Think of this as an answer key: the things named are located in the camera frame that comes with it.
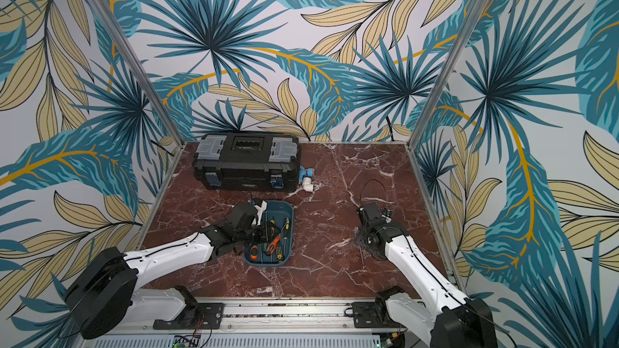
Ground small yellow screwdriver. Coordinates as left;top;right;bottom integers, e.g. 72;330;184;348
281;217;291;240

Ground orange precision screwdriver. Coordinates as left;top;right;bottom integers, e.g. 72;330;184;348
264;234;281;256

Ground yellow-black dotted-grip screwdriver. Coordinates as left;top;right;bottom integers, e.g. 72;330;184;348
275;245;285;263

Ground orange-black stubby screwdriver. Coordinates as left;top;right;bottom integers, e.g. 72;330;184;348
250;245;260;260

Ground clear-handled small screwdriver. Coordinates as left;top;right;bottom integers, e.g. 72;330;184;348
354;238;365;267

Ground white pipe elbow fitting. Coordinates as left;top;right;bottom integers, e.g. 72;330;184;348
301;177;314;193

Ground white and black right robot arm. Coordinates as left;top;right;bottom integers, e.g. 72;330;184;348
348;202;507;347

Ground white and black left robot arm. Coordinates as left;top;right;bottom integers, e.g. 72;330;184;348
64;199;268;340

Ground teal plastic storage tray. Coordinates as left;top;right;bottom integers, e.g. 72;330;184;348
243;201;294;267

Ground blue valve fitting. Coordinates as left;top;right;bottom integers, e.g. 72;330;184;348
299;167;314;182

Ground black plastic toolbox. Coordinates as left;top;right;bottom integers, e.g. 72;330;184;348
192;131;301;192

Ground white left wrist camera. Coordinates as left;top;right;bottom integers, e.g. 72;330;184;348
251;198;268;226

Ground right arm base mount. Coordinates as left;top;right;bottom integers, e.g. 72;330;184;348
344;286;406;330

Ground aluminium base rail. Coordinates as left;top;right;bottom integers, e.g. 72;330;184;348
71;297;425;347

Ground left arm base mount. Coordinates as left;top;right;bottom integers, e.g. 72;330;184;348
153;285;225;330

